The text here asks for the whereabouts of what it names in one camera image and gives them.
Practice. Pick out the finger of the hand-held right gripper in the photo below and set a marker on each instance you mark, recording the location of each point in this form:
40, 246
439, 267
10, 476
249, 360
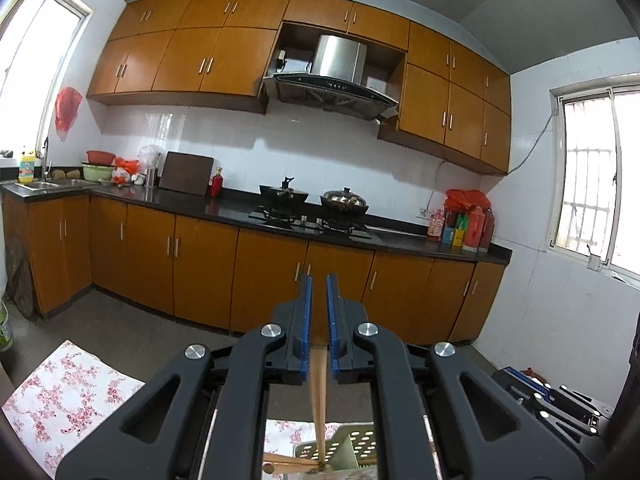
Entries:
530, 377
560, 417

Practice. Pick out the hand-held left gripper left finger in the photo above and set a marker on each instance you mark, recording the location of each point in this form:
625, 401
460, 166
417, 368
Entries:
306, 330

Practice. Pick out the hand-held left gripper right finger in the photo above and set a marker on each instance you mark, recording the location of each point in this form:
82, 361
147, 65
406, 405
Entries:
333, 330

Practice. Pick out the tan wooden chopstick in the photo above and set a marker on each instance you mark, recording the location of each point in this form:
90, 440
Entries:
290, 461
272, 469
318, 400

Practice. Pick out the green perforated utensil holder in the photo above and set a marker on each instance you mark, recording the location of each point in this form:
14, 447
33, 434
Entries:
357, 442

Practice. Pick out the black gas stove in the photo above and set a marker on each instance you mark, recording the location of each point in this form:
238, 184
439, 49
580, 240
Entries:
300, 220

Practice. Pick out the wooden base cabinets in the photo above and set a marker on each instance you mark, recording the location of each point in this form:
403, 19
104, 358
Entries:
200, 270

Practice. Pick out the wok with metal lid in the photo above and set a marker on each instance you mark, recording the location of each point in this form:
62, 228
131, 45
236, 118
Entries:
345, 200

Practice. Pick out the black wok with lid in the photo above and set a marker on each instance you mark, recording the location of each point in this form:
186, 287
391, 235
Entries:
282, 195

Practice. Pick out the clear bottle with red label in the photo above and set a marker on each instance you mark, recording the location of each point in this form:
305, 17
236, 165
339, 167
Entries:
435, 225

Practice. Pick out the yellow box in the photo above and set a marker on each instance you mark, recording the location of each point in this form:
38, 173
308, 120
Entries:
454, 236

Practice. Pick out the large red bottle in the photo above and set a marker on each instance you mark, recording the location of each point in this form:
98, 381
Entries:
488, 230
472, 230

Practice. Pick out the black kitchen countertop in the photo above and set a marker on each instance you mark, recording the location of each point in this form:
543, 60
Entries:
200, 206

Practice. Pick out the green bottle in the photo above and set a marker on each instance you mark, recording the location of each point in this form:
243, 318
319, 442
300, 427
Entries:
461, 221

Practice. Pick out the small red bottle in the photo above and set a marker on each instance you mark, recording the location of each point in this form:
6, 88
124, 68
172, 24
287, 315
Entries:
216, 185

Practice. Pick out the large red plastic bag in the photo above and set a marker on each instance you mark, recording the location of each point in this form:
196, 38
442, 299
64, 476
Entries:
465, 197

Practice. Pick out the dark brown cutting board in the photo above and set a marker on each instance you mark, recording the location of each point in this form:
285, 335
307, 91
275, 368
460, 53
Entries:
185, 172

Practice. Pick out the barred window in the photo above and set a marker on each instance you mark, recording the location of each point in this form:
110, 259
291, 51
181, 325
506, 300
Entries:
595, 175

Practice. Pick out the steel cup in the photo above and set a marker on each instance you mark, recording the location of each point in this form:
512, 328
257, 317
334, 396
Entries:
151, 178

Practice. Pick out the white plastic bag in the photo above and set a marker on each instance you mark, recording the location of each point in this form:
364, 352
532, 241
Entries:
149, 155

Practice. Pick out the small red plastic bag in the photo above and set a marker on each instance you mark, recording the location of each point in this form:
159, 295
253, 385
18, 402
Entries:
125, 167

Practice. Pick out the red floral tablecloth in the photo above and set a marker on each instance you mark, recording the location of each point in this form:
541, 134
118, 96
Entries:
65, 390

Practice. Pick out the green plastic basin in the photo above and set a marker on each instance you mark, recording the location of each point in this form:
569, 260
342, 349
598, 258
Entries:
97, 172

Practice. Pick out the steel range hood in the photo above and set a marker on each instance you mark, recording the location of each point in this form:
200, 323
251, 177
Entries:
340, 65

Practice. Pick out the red plastic basin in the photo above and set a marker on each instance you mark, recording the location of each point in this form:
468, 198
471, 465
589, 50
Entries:
100, 156

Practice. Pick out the dark sack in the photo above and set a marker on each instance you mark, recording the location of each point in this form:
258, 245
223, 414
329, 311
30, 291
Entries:
20, 280

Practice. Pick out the steel sink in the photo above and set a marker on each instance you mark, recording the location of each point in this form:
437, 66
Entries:
50, 185

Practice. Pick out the white bucket with green label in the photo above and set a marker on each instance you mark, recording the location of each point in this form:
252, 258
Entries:
5, 327

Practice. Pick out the steel faucet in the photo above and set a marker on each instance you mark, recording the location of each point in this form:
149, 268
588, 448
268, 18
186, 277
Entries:
46, 160

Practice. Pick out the yellow dish soap bottle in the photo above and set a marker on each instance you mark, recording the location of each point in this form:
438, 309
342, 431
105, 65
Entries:
26, 167

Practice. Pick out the sliding window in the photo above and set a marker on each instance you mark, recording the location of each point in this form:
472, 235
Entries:
35, 60

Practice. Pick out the white wall socket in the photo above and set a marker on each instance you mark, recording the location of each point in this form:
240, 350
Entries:
424, 211

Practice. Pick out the wooden wall cabinets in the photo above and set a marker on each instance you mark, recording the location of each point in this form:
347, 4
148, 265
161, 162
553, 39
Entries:
200, 60

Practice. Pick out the red plastic bag on wall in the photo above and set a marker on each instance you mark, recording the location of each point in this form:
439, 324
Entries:
67, 110

